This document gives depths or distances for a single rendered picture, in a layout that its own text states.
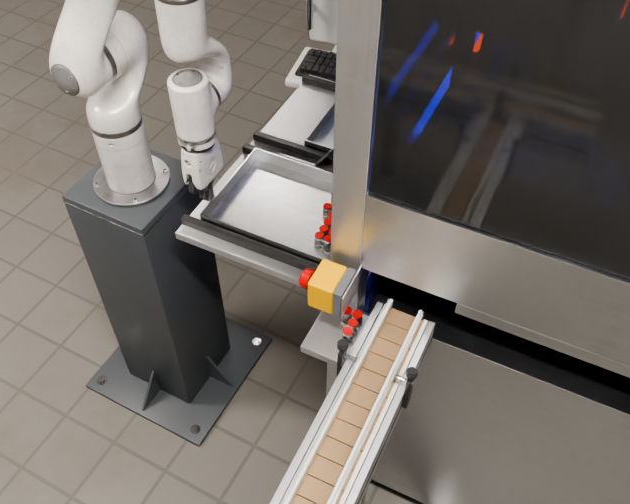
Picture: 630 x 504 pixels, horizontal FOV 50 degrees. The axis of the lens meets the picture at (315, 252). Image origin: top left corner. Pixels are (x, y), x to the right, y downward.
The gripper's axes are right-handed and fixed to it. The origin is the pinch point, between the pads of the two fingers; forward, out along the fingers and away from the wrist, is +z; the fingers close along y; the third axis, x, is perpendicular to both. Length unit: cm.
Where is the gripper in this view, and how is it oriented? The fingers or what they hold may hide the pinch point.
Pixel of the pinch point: (206, 192)
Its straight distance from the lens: 162.7
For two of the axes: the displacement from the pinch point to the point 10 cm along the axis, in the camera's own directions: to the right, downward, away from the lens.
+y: 4.4, -6.8, 5.9
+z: 0.0, 6.6, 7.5
